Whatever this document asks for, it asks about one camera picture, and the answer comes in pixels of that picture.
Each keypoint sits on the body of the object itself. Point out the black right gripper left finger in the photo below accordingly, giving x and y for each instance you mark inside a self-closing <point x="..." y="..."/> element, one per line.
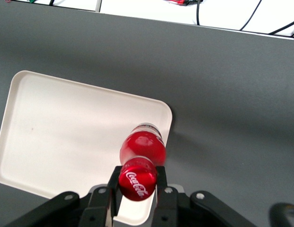
<point x="97" y="205"/>

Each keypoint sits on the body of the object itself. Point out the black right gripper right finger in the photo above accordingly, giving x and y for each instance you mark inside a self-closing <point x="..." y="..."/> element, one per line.
<point x="168" y="205"/>

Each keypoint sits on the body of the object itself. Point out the red coke bottle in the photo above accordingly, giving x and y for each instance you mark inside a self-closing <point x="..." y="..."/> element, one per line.
<point x="142" y="144"/>

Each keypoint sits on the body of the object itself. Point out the cream plastic tray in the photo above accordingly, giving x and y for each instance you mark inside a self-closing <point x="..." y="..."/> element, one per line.
<point x="54" y="132"/>

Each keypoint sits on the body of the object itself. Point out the white post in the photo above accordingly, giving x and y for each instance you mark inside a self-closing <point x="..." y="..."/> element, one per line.
<point x="98" y="6"/>

